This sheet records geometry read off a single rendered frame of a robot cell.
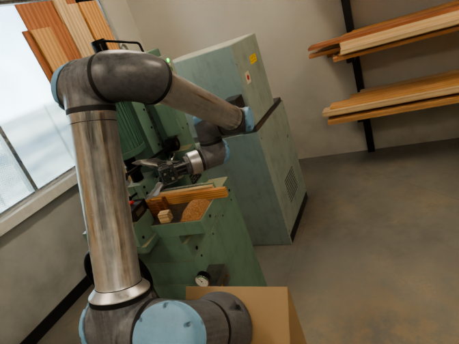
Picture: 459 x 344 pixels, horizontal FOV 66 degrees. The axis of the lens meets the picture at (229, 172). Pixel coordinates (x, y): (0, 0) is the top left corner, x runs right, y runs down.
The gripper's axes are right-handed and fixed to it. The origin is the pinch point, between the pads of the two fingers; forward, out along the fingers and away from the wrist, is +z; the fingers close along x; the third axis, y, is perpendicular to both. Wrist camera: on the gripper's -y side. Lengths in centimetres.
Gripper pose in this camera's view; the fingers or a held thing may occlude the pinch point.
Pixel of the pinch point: (137, 181)
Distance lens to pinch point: 137.5
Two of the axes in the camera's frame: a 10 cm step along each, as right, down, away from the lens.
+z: -9.0, 3.4, -2.7
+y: 3.4, 1.7, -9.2
